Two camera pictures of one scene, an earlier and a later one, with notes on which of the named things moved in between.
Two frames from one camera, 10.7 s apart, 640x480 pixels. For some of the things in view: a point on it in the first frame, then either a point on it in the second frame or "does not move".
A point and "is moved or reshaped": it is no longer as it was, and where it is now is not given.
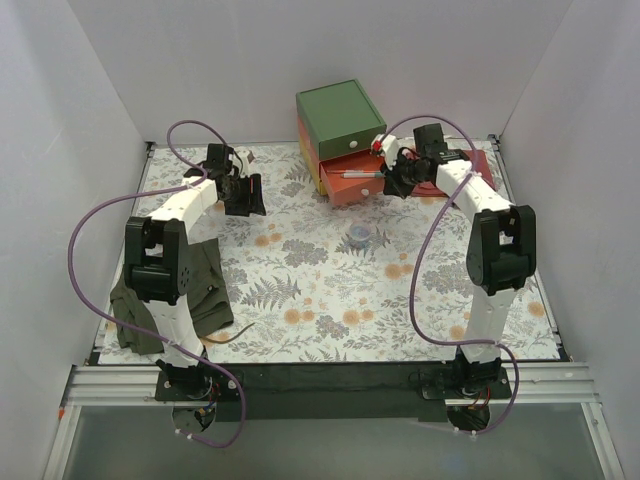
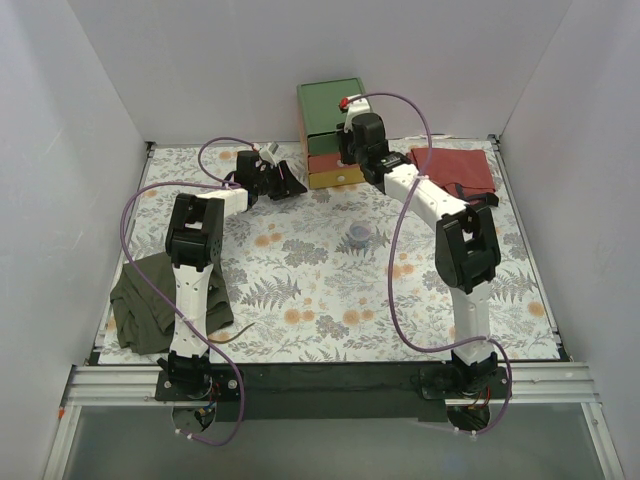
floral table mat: x=387 y=279 does not move
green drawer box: x=341 y=118 is moved or reshaped
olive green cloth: x=208 y=299 does not move
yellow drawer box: x=313 y=167 to x=335 y=178
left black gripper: x=245 y=195 to x=279 y=181
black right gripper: x=545 y=384 does not move
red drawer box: x=343 y=179 is moved or reshaped
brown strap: x=234 y=338 does not move
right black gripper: x=395 y=175 to x=345 y=142
